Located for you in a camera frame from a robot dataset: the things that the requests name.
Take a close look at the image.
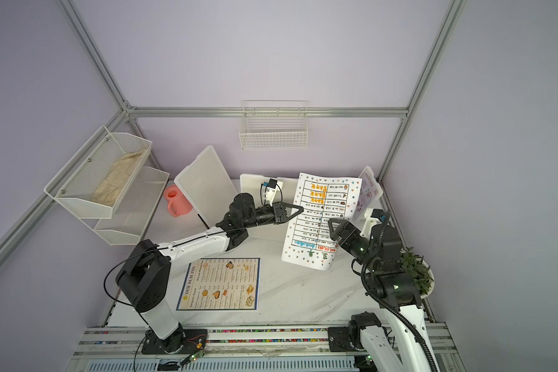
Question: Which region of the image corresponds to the large white board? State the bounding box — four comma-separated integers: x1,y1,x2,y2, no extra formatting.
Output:
240,174,298,243
174,146,238,227

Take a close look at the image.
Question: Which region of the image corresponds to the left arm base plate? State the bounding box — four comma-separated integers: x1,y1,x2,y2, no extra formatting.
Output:
141,329,208,355

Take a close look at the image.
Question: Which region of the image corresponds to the pink plastic cup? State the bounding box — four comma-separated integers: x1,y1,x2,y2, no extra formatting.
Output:
164,185,193,217

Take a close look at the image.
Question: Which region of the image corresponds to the large dim sum menu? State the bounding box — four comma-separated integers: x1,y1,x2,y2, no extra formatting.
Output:
176,258,260,312

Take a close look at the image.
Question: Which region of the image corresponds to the beige cloth in shelf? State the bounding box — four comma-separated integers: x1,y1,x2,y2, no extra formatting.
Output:
91,150,146,207

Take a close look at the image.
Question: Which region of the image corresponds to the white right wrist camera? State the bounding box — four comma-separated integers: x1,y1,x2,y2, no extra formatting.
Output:
361,209,390,238

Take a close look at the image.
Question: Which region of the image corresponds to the white wire wall basket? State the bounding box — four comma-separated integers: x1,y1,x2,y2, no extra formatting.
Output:
239,100,308,150

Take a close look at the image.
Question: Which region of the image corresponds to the large white board rear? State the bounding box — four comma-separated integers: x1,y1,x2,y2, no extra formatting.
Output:
174,146,238,227

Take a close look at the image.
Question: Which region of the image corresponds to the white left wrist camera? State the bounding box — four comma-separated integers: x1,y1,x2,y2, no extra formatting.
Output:
260,178,283,206

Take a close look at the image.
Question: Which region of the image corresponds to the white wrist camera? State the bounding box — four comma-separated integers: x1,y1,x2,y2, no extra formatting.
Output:
260,178,283,206
361,209,390,238

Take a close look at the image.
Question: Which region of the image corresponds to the small special menu flyer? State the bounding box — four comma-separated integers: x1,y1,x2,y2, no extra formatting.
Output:
356,185,378,214

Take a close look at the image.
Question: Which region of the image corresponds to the upper white mesh shelf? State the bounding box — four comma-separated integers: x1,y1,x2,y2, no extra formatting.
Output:
44,126,152,219

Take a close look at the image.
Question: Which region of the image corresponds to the potted green plant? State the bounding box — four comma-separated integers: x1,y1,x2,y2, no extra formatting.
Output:
401,247,435,299

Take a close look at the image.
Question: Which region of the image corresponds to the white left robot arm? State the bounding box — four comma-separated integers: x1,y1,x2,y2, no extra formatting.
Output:
115,193,305,342

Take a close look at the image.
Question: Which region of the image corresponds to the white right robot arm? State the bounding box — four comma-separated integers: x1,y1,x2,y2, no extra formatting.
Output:
328,209,440,371

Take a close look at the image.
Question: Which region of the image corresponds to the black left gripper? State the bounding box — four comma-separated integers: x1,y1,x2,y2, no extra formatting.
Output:
243,201,304,230

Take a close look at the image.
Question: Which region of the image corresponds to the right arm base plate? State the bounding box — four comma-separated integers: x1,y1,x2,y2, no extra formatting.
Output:
327,312,387,352

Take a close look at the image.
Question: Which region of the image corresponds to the aluminium front rail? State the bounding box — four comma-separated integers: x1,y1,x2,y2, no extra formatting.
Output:
71,321,457,360

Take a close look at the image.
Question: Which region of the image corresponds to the large white board front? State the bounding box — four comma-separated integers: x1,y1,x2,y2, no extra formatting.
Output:
240,174,298,243

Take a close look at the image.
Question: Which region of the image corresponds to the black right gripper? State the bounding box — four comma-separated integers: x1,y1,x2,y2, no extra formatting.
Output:
330,219,380,272

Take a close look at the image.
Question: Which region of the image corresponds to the narrow white rack box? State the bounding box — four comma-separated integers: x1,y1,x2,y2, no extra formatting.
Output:
353,166,384,222

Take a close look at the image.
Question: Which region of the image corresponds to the dotted table price menu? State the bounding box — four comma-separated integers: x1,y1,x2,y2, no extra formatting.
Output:
281,173,362,271

